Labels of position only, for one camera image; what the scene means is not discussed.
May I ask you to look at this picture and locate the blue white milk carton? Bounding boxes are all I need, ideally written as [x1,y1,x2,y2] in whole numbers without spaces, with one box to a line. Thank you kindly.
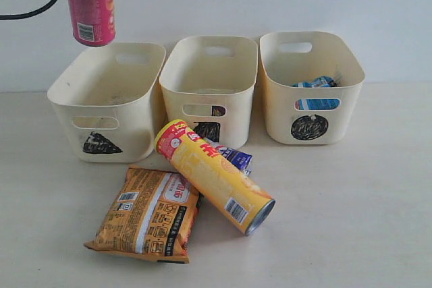
[205,138,253,176]

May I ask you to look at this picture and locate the yellow Lays chip can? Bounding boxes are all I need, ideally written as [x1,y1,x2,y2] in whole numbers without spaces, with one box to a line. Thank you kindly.
[155,119,275,236]

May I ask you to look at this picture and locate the cream bin with triangle mark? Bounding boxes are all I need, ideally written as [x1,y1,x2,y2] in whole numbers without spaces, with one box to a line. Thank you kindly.
[47,42,166,163]

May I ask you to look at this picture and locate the blue snack packet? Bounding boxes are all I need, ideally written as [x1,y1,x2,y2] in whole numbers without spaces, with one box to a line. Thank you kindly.
[291,76,340,111]

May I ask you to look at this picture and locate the pink Lays chip can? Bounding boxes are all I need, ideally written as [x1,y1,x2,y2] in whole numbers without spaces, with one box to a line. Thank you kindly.
[68,0,115,47]

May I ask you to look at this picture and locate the purple juice carton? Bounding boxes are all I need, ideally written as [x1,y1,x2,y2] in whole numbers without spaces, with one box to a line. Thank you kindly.
[211,106,226,117]

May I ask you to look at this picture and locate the cream bin with circle mark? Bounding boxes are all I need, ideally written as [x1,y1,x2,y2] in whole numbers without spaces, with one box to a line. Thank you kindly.
[259,31,365,145]

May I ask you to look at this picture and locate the orange noodle packet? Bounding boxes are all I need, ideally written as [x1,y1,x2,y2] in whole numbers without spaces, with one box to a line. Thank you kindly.
[84,165,203,264]

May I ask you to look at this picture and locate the cream bin with square mark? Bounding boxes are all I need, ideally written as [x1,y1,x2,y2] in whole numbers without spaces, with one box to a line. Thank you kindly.
[159,36,259,148]

